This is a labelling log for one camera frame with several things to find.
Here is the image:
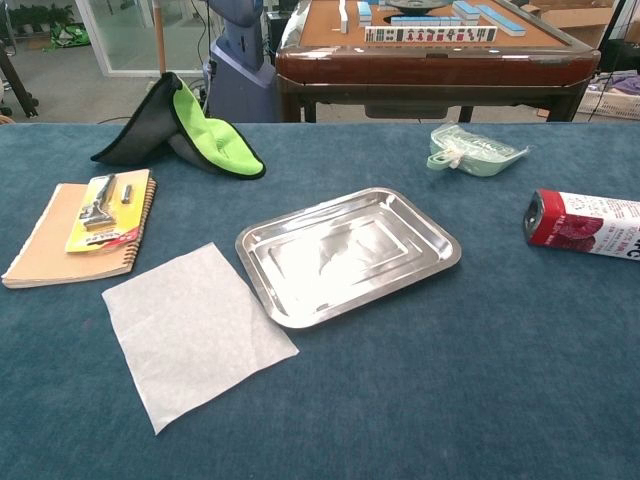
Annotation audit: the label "white paper sheet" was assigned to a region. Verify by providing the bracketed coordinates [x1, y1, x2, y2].
[101, 242, 300, 435]

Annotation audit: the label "stainless steel rectangular tray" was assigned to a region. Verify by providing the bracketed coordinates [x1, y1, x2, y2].
[234, 187, 463, 330]

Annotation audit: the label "green grey microfiber cloth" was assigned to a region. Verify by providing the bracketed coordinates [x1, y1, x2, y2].
[90, 71, 267, 181]

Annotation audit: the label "pale green plastic dustpan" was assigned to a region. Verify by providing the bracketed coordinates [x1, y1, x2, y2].
[426, 122, 530, 179]

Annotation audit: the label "blue grey machine base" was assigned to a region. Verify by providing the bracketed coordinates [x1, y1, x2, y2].
[205, 0, 281, 123]

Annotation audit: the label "blue velvet table cover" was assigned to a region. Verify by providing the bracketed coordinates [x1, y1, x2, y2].
[0, 122, 640, 480]

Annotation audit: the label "brown mahjong table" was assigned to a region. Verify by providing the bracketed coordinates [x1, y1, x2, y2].
[274, 0, 601, 124]

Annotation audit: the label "row of face-up mahjong tiles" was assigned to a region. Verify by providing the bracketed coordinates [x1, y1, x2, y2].
[364, 25, 499, 44]

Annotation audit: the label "red label drink bottle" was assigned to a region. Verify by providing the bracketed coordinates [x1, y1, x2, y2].
[522, 188, 640, 262]

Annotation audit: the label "wooden pole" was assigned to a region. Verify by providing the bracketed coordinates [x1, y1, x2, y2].
[152, 0, 167, 76]

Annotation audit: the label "kraft spiral notebook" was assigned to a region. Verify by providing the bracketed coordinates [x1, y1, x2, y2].
[1, 175, 158, 290]

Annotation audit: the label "long blue mahjong tile row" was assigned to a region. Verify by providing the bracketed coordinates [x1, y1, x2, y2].
[477, 4, 527, 36]

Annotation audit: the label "white plastic basket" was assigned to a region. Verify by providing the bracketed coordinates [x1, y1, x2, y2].
[574, 73, 640, 121]

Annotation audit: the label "green bag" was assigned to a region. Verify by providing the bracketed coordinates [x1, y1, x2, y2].
[48, 22, 91, 50]

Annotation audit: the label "cardboard box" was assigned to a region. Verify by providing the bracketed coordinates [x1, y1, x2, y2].
[524, 0, 621, 49]

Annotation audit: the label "black wheeled stand leg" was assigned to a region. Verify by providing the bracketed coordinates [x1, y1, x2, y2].
[0, 42, 40, 119]

